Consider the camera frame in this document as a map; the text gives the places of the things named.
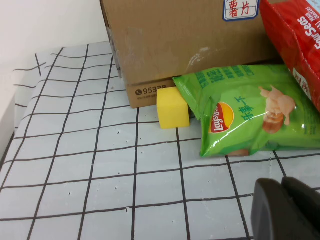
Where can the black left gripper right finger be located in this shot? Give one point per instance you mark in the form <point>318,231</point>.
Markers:
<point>310,215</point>

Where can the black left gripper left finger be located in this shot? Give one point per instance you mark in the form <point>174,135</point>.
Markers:
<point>272,215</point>

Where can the red prawn cracker bag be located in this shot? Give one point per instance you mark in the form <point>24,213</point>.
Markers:
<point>295,37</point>

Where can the green chip bag showing logo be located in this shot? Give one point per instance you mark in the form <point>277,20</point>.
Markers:
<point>250,117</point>

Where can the yellow sponge cube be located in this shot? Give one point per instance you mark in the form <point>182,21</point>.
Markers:
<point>172,110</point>

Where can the white black grid tablecloth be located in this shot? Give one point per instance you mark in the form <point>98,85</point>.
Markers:
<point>87,162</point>

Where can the cardboard box with F2 print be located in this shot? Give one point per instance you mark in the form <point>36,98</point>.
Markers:
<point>175,45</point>

